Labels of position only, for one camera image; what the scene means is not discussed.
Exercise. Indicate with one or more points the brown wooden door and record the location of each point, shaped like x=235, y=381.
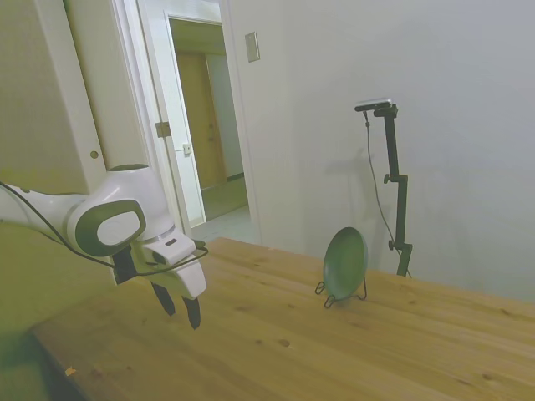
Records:
x=200, y=125

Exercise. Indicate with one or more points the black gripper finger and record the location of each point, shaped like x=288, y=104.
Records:
x=166, y=300
x=194, y=313

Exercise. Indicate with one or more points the metal door hinge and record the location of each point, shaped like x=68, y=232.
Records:
x=162, y=129

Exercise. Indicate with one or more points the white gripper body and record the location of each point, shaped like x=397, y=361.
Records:
x=190, y=275

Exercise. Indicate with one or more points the white door frame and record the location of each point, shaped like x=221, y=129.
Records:
x=239, y=125

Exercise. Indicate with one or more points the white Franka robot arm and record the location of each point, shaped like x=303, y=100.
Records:
x=125, y=188

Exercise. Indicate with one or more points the round metal door knob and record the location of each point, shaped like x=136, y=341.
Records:
x=95, y=154

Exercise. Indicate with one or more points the grey wall switch plate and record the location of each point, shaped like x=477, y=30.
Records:
x=252, y=47

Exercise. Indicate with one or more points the grey exterior camera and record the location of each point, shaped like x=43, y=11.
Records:
x=374, y=103

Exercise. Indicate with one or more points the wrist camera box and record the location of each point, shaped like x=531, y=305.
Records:
x=123, y=267

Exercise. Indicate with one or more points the black jointed camera stand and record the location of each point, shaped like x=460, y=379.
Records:
x=402, y=209

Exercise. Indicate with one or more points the green round plate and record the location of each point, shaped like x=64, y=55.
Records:
x=345, y=263

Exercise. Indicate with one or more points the white open door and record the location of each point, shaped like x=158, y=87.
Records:
x=175, y=188

